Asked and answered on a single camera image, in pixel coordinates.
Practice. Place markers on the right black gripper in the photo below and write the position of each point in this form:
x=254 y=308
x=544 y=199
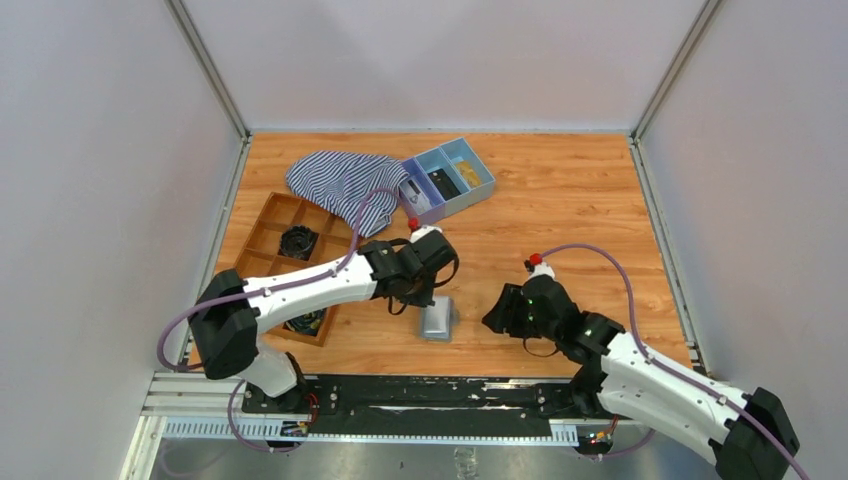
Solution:
x=506 y=310

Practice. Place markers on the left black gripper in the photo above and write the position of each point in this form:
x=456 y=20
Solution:
x=421 y=287

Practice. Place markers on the grey card holder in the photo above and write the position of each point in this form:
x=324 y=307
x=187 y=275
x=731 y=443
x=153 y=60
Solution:
x=438 y=320

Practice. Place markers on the blue three-compartment box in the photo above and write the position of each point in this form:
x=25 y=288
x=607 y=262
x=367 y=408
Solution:
x=444 y=157

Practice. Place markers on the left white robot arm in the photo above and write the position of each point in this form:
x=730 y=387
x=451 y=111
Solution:
x=233 y=313

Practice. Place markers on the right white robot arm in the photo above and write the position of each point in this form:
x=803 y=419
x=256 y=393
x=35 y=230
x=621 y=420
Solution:
x=743 y=435

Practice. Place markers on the black card in box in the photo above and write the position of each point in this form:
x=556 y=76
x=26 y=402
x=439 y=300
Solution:
x=444 y=184

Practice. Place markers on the silver card in box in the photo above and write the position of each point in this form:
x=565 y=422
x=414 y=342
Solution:
x=416 y=196

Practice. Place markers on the gold card in box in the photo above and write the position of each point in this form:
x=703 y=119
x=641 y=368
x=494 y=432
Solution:
x=468 y=173

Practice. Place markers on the striped blue white cloth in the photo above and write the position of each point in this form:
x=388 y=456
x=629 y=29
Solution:
x=361 y=189

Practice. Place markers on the black ribbed round part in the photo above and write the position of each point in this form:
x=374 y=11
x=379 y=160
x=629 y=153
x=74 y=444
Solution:
x=297 y=242

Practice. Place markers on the wooden compartment tray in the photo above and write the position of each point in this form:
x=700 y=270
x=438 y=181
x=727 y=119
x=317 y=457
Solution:
x=259 y=256

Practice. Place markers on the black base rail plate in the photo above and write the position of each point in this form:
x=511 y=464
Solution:
x=397 y=406

